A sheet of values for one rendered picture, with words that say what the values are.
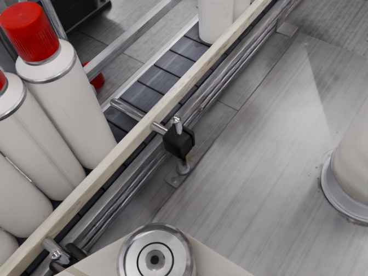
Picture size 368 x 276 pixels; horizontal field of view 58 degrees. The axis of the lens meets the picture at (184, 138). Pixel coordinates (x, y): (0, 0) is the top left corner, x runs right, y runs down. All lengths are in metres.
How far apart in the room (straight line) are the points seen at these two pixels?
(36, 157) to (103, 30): 0.39
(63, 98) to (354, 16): 0.55
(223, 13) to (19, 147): 0.32
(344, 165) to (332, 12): 0.41
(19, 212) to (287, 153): 0.30
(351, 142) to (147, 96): 0.27
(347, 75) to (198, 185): 0.26
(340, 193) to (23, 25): 0.33
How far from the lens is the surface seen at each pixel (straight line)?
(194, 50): 0.52
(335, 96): 0.49
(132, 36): 0.44
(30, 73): 0.30
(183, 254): 0.17
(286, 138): 0.43
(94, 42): 0.66
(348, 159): 0.34
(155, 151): 0.42
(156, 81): 0.49
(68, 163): 0.37
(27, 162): 0.34
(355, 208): 0.39
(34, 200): 0.37
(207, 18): 0.50
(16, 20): 0.28
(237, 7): 0.54
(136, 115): 0.41
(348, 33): 0.67
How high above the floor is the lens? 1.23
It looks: 57 degrees down
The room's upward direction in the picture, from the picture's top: 7 degrees counter-clockwise
